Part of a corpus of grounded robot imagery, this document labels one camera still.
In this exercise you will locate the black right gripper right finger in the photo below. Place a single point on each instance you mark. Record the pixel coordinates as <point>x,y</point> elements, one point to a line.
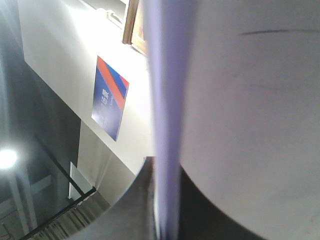
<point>199,219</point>

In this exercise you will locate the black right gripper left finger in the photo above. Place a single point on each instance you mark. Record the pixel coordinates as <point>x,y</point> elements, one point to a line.
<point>132,216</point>

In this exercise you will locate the white paper sheets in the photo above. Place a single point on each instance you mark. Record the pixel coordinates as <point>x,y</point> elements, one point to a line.
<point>236,100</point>

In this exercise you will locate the blue red wall poster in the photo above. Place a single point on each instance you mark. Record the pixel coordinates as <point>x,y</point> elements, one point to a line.
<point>109,97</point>

